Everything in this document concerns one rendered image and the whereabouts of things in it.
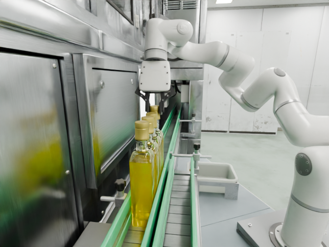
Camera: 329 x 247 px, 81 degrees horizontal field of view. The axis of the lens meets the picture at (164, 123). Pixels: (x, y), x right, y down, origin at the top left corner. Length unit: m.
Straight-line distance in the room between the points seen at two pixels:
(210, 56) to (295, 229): 0.58
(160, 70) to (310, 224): 0.60
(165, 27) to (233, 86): 0.33
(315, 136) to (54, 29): 0.67
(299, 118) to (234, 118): 3.89
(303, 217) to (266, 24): 4.73
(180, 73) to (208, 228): 1.14
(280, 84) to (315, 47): 4.80
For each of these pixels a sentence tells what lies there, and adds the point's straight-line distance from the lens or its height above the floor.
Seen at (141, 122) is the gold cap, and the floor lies 1.16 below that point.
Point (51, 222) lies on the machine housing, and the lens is 0.50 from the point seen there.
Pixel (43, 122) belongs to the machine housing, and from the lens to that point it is 0.43.
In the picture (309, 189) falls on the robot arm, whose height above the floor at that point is 0.99.
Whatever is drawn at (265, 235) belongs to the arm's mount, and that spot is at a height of 0.78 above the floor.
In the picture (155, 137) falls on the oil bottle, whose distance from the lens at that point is 0.58.
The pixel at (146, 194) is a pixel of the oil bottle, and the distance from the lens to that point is 0.51.
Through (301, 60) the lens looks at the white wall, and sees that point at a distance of 5.38.
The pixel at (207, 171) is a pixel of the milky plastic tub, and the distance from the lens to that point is 1.04.
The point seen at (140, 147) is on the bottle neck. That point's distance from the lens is 0.47.
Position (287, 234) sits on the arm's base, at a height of 0.82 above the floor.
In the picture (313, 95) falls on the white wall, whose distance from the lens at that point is 5.57.
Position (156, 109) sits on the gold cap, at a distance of 0.62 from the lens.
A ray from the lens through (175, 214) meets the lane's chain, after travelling 0.61.
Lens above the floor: 1.27
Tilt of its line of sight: 14 degrees down
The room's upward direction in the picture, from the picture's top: straight up
